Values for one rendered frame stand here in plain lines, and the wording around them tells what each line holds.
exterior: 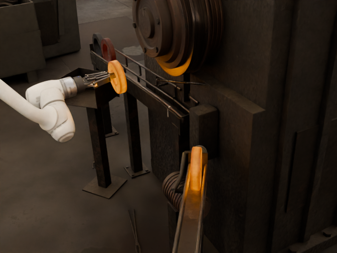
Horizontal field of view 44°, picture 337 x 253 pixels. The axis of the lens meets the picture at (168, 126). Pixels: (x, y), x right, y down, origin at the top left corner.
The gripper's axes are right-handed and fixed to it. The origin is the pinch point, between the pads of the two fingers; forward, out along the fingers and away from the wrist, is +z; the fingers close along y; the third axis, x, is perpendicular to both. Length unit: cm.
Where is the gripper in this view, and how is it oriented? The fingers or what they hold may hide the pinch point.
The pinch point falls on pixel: (116, 74)
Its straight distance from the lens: 195.4
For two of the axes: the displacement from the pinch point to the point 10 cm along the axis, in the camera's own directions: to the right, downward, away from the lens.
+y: 4.6, 4.3, -7.8
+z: 8.8, -3.1, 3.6
